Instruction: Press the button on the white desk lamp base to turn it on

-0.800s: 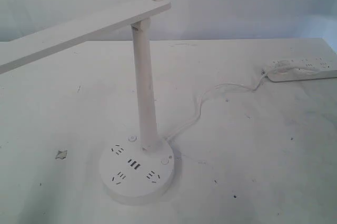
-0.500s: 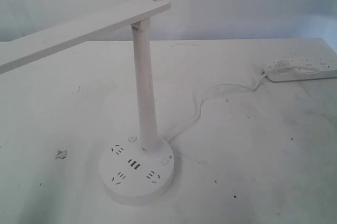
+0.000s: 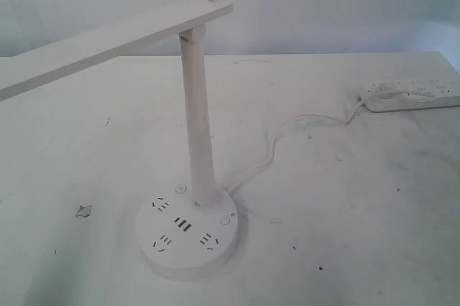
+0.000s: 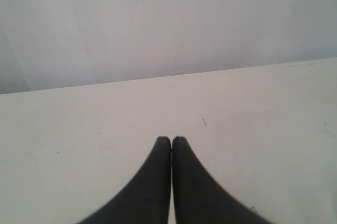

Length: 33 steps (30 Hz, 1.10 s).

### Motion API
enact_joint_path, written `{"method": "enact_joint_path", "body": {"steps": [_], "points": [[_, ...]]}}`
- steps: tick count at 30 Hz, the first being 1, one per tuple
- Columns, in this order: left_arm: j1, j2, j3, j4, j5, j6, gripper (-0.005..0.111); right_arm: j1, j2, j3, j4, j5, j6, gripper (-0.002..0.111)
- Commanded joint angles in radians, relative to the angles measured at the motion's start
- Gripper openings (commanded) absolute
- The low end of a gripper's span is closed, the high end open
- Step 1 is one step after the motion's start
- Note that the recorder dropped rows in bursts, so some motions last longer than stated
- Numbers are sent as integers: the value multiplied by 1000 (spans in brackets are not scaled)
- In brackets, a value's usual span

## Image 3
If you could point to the white power strip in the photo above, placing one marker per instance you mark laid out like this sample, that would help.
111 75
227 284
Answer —
413 94

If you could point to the white plug in strip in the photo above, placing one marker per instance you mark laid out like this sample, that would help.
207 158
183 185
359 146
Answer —
383 90

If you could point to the white desk lamp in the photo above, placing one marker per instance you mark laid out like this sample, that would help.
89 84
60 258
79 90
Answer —
185 233

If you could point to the grey paper scrap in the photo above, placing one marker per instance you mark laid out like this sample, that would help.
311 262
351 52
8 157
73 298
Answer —
84 211

